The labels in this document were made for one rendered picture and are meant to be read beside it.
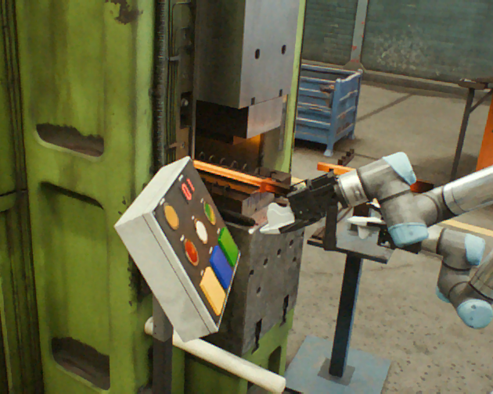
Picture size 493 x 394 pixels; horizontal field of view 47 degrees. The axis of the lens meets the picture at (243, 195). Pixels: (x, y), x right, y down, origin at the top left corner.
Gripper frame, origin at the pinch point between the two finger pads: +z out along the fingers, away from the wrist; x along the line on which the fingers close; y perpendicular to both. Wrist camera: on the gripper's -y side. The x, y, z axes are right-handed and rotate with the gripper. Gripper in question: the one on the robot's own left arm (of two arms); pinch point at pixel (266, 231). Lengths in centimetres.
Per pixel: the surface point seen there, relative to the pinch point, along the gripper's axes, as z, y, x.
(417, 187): -35, -31, -68
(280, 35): -16, 36, -49
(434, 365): -13, -130, -102
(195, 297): 11.0, 3.2, 27.0
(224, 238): 9.6, 2.4, 0.7
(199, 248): 10.4, 7.9, 15.2
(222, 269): 9.6, -0.1, 11.2
